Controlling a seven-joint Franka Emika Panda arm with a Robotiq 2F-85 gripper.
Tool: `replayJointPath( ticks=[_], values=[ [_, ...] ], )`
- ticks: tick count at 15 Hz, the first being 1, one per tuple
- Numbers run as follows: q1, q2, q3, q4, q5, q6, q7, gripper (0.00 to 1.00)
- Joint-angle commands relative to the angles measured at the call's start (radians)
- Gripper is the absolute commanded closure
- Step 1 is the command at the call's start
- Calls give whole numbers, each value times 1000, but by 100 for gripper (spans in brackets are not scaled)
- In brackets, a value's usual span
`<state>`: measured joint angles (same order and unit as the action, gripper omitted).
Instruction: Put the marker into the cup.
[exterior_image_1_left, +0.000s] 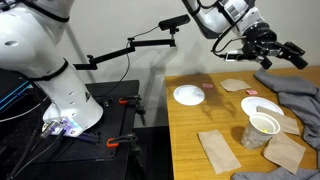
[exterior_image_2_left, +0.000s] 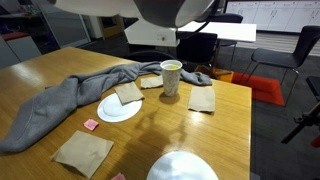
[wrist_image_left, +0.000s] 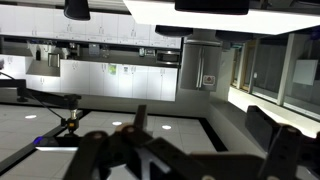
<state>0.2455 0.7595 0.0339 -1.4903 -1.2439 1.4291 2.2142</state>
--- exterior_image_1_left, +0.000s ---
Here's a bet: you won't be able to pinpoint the white paper cup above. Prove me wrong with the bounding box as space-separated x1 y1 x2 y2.
240 111 281 150

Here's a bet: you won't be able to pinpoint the brown napkin lying on plate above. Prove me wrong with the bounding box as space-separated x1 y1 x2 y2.
255 105 301 136

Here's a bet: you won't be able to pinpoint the white plate under napkin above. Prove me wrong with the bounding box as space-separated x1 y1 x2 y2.
240 96 285 118

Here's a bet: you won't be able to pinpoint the square brown paper napkin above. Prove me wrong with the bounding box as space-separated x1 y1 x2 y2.
219 78 252 93

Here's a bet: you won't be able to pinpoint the small brown paper napkin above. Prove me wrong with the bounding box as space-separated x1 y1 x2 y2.
262 130 307 175

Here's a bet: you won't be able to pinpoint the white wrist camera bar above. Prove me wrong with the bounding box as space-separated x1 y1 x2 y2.
224 49 249 63

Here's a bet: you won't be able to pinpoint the silver base connector plug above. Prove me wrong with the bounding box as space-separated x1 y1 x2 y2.
40 120 62 138

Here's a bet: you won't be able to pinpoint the thin black camera cable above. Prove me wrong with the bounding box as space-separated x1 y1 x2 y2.
99 24 161 98

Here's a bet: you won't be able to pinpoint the long brown paper napkin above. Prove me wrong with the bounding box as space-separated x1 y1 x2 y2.
197 129 242 175

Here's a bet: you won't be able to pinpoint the orange black bar clamp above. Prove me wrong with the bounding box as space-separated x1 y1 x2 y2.
118 95 148 127
106 133 138 149

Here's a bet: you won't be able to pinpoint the black exterior camera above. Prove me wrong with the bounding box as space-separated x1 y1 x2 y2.
158 13 192 32

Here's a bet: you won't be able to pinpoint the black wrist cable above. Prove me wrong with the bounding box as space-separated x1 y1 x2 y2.
196 0 258 58

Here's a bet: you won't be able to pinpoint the black control box blue stripes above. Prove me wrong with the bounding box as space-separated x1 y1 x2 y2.
0 69 46 123

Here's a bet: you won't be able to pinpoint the empty white paper plate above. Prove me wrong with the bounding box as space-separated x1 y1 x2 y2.
172 84 206 107

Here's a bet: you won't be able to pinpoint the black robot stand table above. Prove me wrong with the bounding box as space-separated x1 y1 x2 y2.
0 79 174 180

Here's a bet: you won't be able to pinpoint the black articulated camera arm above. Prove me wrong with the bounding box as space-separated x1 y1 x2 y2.
72 28 177 71

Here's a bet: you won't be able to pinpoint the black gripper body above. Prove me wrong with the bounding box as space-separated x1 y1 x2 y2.
241 22 288 70

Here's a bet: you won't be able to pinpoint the grey cloth sweater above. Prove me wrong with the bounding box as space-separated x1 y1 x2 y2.
231 67 320 180

